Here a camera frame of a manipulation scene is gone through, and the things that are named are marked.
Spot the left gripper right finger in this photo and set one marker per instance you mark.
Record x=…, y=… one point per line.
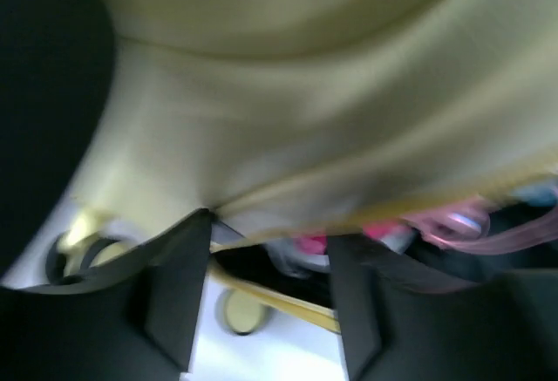
x=401, y=320

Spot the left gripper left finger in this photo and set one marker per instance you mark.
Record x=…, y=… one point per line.
x=133, y=318

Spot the pink camouflage garment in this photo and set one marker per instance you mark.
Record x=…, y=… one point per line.
x=393, y=234

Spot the pink blue cat-ear headphones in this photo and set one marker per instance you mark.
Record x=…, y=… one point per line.
x=524, y=218

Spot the yellow hard-shell suitcase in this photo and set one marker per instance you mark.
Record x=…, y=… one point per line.
x=304, y=117

